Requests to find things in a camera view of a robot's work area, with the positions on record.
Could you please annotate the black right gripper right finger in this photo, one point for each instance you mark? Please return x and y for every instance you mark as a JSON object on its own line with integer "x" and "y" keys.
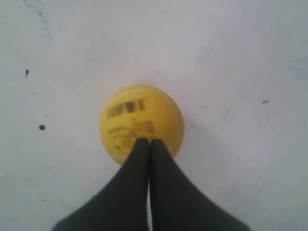
{"x": 176, "y": 204}

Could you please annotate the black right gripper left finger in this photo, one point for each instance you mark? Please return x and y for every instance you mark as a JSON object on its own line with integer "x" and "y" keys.
{"x": 122, "y": 204}

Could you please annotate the yellow ball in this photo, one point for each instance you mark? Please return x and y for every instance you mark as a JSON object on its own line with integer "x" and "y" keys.
{"x": 140, "y": 111}

